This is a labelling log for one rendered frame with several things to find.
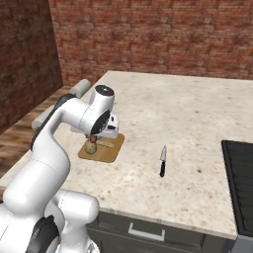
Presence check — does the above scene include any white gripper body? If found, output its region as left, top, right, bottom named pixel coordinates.
left=69, top=124, right=120, bottom=140

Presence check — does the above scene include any brown wooden cutting board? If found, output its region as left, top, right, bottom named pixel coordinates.
left=77, top=132, right=127, bottom=164

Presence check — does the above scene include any tan long food piece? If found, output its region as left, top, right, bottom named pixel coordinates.
left=97, top=139, right=116, bottom=148

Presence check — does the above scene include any grey cylinder stool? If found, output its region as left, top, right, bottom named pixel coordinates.
left=68, top=78, right=93, bottom=99
left=31, top=104, right=56, bottom=130

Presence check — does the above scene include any dark grey drawer front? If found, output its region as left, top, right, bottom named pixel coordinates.
left=87, top=211, right=207, bottom=253

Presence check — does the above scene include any black hob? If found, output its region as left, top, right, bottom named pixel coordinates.
left=220, top=139, right=253, bottom=238

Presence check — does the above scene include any grey oven front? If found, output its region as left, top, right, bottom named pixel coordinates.
left=230, top=234, right=253, bottom=253

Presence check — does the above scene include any black-handled kitchen knife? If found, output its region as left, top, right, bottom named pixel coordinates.
left=159, top=144, right=168, bottom=179

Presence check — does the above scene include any white drawer handle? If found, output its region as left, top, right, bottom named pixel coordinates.
left=127, top=222, right=166, bottom=242

